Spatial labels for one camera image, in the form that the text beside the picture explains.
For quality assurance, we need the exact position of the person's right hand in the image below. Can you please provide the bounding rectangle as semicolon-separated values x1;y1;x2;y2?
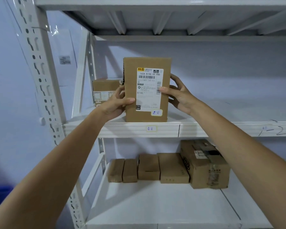
159;73;201;116

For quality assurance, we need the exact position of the white metal shelving rack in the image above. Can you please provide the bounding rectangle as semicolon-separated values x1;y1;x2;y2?
8;0;286;229

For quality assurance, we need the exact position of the person's right forearm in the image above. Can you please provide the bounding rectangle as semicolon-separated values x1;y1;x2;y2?
190;103;286;229

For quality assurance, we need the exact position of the small cardboard box printed tape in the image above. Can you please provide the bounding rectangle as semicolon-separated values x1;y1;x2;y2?
92;79;121;108

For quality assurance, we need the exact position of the blue plastic bin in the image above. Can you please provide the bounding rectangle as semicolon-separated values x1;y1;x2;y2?
0;185;14;214

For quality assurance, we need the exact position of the medium brown cardboard box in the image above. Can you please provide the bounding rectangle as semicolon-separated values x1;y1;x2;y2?
137;153;161;181

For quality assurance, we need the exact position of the large taped cardboard box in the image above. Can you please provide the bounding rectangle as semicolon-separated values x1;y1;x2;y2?
180;139;230;190

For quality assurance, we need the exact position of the person's left forearm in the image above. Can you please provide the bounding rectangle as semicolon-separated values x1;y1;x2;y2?
0;108;108;229

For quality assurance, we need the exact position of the tall cardboard box white label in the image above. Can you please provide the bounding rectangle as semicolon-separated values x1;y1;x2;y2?
123;57;172;123

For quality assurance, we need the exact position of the person's left hand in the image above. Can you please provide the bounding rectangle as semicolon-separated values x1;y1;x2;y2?
98;85;136;122

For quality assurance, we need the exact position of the flat brown cardboard box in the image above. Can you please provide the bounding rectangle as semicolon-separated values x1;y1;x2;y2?
157;153;190;184

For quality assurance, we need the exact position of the narrow brown cardboard box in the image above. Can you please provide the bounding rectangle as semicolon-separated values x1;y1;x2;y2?
107;158;125;183
122;159;138;183

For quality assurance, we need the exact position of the paper sheet in clear sleeve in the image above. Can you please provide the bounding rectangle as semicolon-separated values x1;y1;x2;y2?
45;28;78;87

